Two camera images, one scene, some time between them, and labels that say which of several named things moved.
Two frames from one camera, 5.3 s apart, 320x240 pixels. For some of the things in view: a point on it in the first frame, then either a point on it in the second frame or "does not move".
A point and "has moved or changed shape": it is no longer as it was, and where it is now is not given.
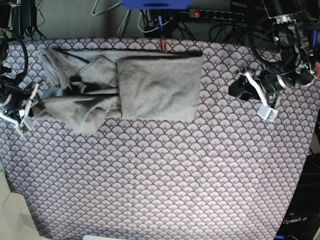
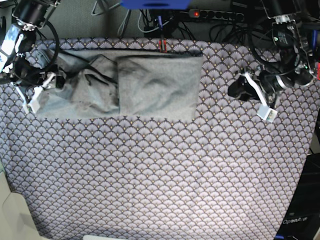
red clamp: x=165 y=49 does not move
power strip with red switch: x=194 y=13 does not move
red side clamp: x=318 y=71 does not move
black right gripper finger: x=242 y=88 does not move
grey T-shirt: x=97 y=87 has moved or changed shape
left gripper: x=18 y=104 to x=32 y=90
